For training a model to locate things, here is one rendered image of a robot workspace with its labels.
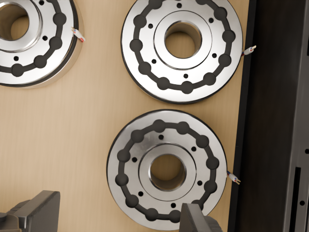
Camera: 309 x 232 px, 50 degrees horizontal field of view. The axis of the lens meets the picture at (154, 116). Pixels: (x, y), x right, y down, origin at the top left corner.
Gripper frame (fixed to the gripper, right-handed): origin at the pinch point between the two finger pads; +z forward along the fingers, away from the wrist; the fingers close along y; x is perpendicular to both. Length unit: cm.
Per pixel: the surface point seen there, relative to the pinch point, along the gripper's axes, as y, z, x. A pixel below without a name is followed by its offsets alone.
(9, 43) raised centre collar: -10.8, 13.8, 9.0
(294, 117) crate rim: 10.0, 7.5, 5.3
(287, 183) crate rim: 10.0, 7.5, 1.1
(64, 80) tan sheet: -7.2, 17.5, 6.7
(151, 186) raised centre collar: 1.7, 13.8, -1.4
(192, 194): 5.2, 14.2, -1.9
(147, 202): 1.5, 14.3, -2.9
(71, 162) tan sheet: -5.8, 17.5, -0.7
